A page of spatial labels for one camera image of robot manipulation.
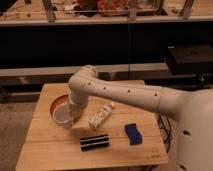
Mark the blue sponge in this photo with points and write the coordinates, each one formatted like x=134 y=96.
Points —
x=133 y=134

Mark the white tube bottle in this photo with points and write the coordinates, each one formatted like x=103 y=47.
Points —
x=99 y=118

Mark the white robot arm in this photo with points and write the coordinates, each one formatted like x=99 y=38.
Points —
x=193 y=110

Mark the white ceramic cup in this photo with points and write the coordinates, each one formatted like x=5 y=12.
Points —
x=62 y=117

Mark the black white striped block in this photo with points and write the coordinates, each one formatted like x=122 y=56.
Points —
x=88 y=143

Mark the black box on shelf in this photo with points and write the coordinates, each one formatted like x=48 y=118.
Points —
x=190 y=59

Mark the wooden table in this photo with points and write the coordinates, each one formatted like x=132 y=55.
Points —
x=50 y=147

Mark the orange ceramic bowl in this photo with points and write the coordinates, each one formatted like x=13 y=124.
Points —
x=59 y=101

